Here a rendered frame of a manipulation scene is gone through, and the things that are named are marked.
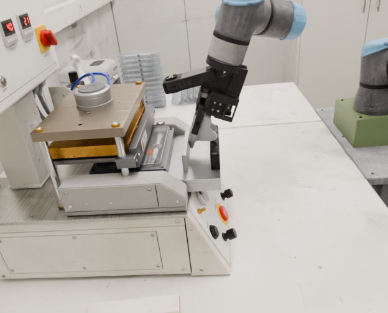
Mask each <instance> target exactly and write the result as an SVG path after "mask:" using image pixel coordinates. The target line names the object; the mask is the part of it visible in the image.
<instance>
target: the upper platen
mask: <svg viewBox="0 0 388 313"><path fill-rule="evenodd" d="M144 111H145V107H144V106H139V107H138V108H137V111H136V113H135V114H134V117H133V119H132V121H131V123H130V125H129V127H128V130H127V132H126V134H125V136H124V137H122V138H123V142H124V148H125V151H126V154H129V146H130V144H131V142H132V139H133V137H134V134H135V132H136V130H137V127H138V125H139V122H140V121H141V118H142V115H143V113H144ZM49 149H50V152H51V154H52V158H53V161H54V164H55V165H71V164H83V163H105V162H116V160H115V159H116V157H117V155H118V153H117V150H116V144H115V141H114V137H111V138H91V139H80V140H61V141H53V142H52V143H51V144H50V146H49Z"/></svg>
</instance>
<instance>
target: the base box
mask: <svg viewBox="0 0 388 313"><path fill-rule="evenodd" d="M185 273H191V276H196V275H217V274H231V267H230V266H229V265H228V264H227V262H226V260H225V259H224V258H223V256H222V255H221V253H220V252H219V251H218V249H217V248H216V247H215V245H214V244H213V242H212V241H211V240H210V238H209V237H208V236H207V234H206V233H205V231H204V230H203V229H202V227H201V226H200V224H199V223H198V222H197V220H196V219H195V218H194V216H193V215H192V213H191V212H190V211H189V207H188V217H187V218H173V219H144V220H116V221H101V222H72V223H57V224H29V225H0V279H22V278H62V277H83V276H124V275H144V274H185Z"/></svg>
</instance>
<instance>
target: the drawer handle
mask: <svg viewBox="0 0 388 313"><path fill-rule="evenodd" d="M215 126H216V127H217V131H216V133H217V139H216V140H214V141H210V162H211V169H212V170H219V169H220V160H219V129H218V126H217V125H215Z"/></svg>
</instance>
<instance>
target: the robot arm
mask: <svg viewBox="0 0 388 313"><path fill-rule="evenodd" d="M306 20H307V14H306V12H305V9H304V8H303V6H301V5H299V4H297V3H294V2H293V1H287V0H222V2H221V4H220V5H219V6H218V7H217V9H216V12H215V22H216V24H215V28H214V31H213V35H212V38H211V42H210V46H209V48H208V56H207V59H206V63H207V64H208V65H209V66H206V67H203V68H199V69H196V70H191V71H188V72H184V73H180V74H174V75H170V76H167V77H166V78H165V79H164V81H163V83H162V86H163V88H164V91H165V94H173V93H177V92H180V91H182V90H185V89H190V88H194V87H197V86H200V90H199V93H198V97H197V100H196V108H195V113H194V116H193V121H192V126H191V129H190V134H189V137H188V142H189V146H190V148H193V146H194V144H195V142H196V141H214V140H216V139H217V133H216V131H217V127H216V126H215V125H214V124H213V123H212V122H211V116H214V118H217V119H221V120H225V121H227V122H232V121H233V117H234V115H235V112H236V109H237V106H238V103H239V96H240V93H241V90H242V88H243V84H244V81H245V79H246V76H247V72H248V70H247V66H246V65H242V63H243V61H244V58H245V56H246V52H247V49H248V46H249V43H250V41H251V37H252V36H256V37H269V38H275V39H279V40H293V39H295V38H297V37H298V36H299V35H300V34H301V33H302V32H303V30H304V28H305V24H306ZM360 58H361V67H360V79H359V88H358V91H357V93H356V95H355V98H354V100H353V109H354V110H355V111H356V112H358V113H361V114H365V115H370V116H384V115H388V38H383V39H377V40H372V41H370V42H367V43H365V44H364V45H363V47H362V52H361V56H360ZM224 71H225V73H224ZM233 106H235V108H234V112H233V115H232V117H230V116H231V113H232V112H231V109H232V107H233Z"/></svg>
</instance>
